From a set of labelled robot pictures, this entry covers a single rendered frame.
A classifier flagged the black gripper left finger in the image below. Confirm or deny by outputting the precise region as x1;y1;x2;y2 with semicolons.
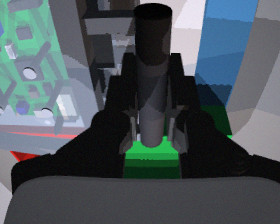
11;53;138;196

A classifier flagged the red open-top bin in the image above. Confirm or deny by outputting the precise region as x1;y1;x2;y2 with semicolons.
10;151;41;162

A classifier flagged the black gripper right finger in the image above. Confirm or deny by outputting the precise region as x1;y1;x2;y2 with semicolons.
166;53;280;183

